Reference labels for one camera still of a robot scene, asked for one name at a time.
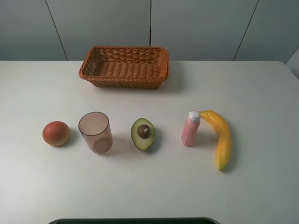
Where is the halved avocado with pit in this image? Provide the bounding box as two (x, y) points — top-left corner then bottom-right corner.
(130, 118), (155, 151)

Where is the pink bottle white cap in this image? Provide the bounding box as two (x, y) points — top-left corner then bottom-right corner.
(181, 111), (201, 147)

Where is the translucent pink plastic cup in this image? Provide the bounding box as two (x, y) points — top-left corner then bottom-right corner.
(78, 112), (113, 154)

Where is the black tray edge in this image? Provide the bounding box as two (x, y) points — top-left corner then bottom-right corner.
(50, 217), (219, 224)

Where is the brown wicker basket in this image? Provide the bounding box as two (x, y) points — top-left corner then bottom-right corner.
(78, 46), (170, 89)

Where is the red orange tomato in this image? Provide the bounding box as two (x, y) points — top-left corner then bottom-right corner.
(42, 121), (71, 147)

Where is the yellow banana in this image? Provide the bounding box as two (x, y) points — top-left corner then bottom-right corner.
(199, 110), (232, 171)

